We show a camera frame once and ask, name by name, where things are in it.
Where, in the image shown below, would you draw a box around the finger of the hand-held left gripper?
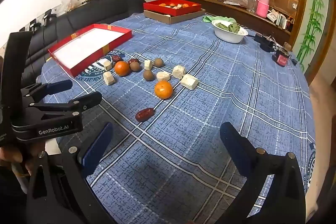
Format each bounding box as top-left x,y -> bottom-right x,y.
22,79 -> 73,103
25,91 -> 103,123

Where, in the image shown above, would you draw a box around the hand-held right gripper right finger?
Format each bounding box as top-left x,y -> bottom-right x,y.
219,122 -> 306,224

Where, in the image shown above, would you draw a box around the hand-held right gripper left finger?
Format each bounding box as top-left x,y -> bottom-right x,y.
26,122 -> 114,224

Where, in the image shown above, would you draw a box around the red box with yellow tape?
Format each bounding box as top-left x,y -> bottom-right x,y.
48,24 -> 132,78

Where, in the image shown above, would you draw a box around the person's left hand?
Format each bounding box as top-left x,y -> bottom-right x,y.
0,145 -> 33,178

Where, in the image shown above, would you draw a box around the blue plaid tablecloth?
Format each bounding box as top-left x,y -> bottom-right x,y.
39,13 -> 317,224

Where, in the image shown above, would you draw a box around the black leather sofa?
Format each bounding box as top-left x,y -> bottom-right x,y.
21,0 -> 147,88

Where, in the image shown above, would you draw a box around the crumpled clear plastic bag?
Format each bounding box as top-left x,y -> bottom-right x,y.
60,0 -> 79,8

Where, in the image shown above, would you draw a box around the black power adapter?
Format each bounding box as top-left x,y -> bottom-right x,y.
254,33 -> 277,52

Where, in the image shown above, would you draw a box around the white bowl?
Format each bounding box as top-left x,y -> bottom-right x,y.
211,20 -> 249,43

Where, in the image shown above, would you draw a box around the brown cardboard box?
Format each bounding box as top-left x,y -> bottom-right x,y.
143,8 -> 206,25

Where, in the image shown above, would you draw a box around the green leaves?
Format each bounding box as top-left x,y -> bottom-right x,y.
215,22 -> 240,33

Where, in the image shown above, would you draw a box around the plain red box tray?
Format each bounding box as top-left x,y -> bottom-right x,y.
143,0 -> 202,17

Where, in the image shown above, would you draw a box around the green cloth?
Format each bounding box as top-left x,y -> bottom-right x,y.
203,15 -> 237,24

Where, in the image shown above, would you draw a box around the pink container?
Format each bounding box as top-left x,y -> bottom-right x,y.
257,0 -> 270,17

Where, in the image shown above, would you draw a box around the green bamboo wall sticker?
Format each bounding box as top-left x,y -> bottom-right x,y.
297,0 -> 327,71

